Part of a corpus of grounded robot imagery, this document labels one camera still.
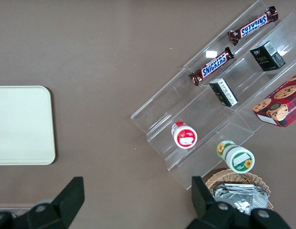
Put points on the red tartan cookie box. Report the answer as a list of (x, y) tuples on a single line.
[(281, 102)]

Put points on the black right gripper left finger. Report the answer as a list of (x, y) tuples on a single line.
[(64, 207)]

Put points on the green and white jar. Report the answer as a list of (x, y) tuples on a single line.
[(238, 159)]

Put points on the red and white jar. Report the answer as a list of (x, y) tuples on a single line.
[(185, 138)]

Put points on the light wicker basket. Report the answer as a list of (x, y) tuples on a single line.
[(234, 177)]

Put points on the silver foil container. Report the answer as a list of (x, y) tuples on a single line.
[(243, 198)]

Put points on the cream rectangular plastic tray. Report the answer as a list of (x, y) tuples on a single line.
[(21, 124)]

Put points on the small black carton box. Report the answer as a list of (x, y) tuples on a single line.
[(223, 94), (266, 59)]

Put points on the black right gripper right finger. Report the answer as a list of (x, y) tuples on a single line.
[(210, 214)]

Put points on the clear acrylic stepped shelf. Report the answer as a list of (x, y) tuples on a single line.
[(198, 112)]

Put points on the brown Snickers chocolate bar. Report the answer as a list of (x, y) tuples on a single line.
[(254, 25), (213, 65)]

